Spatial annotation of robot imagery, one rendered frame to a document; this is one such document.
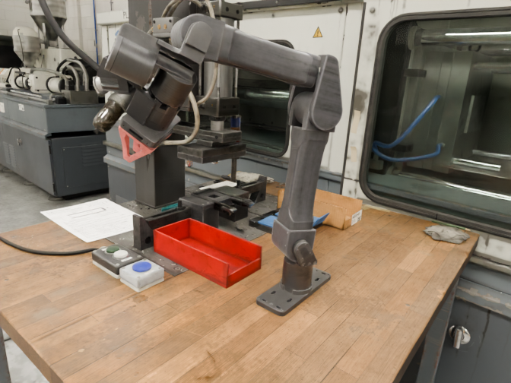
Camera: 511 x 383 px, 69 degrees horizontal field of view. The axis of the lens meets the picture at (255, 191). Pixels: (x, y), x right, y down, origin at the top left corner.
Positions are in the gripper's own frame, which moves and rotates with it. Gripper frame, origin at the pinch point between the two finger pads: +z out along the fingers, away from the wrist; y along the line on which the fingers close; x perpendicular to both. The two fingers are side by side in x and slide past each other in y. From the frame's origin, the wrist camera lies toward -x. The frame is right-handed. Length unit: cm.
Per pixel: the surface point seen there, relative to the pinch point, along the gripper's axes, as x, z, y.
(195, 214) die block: 17.8, 26.9, -23.9
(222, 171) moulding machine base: 20, 72, -107
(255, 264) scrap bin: 34.6, 11.6, -7.5
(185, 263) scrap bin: 21.9, 20.9, -3.4
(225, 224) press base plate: 27, 29, -30
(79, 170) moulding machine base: -87, 264, -215
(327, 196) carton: 51, 14, -56
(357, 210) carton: 59, 8, -51
